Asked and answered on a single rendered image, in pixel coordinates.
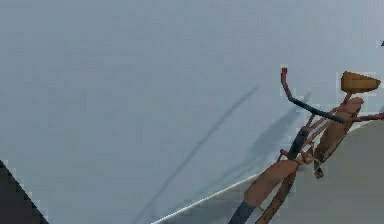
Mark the rusty red bicycle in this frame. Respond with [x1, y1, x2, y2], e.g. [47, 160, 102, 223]
[227, 66, 384, 224]

